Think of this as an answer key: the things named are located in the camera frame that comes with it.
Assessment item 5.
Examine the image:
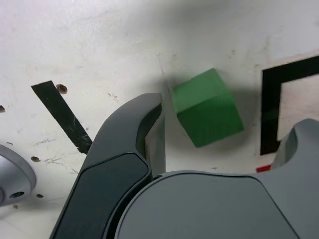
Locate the black tape square outline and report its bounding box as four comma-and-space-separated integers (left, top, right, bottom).
259, 54, 319, 156

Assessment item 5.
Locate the red cube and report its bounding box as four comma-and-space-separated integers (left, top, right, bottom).
256, 164, 273, 173

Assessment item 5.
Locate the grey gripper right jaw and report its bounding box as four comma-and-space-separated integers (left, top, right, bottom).
113, 118, 319, 239

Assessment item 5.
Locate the green cube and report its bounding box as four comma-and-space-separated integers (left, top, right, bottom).
172, 68, 245, 149

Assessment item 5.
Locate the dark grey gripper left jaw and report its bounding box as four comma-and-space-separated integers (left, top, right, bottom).
48, 92, 167, 239

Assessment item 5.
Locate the black tape strip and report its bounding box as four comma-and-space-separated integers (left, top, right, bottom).
30, 80, 93, 155

